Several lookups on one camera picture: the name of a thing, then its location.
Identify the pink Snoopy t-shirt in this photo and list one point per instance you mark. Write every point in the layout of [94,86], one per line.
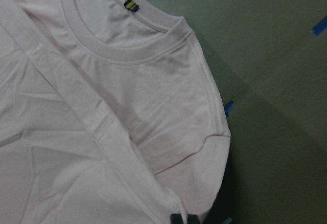
[109,114]

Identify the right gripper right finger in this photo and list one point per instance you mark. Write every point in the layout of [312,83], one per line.
[192,219]

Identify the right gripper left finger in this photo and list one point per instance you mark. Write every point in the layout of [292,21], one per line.
[176,219]

